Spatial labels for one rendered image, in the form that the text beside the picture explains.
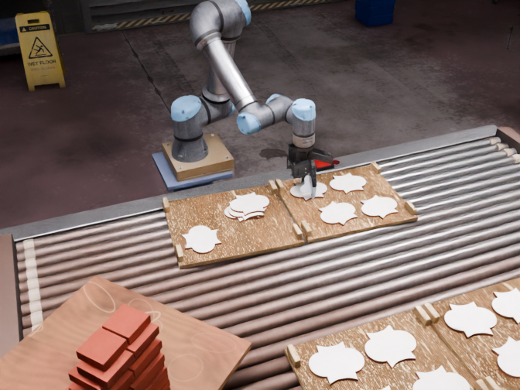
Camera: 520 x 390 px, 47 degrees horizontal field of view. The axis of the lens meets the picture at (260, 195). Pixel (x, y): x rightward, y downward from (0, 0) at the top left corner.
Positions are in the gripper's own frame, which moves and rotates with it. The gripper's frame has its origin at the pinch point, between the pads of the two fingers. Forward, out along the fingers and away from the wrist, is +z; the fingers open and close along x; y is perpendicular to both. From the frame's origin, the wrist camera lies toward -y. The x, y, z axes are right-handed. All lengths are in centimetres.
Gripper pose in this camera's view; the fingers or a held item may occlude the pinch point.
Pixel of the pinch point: (309, 189)
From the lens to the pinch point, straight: 216.5
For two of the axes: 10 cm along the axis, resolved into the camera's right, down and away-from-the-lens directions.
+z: 0.4, 8.1, 5.9
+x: 3.1, 5.5, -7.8
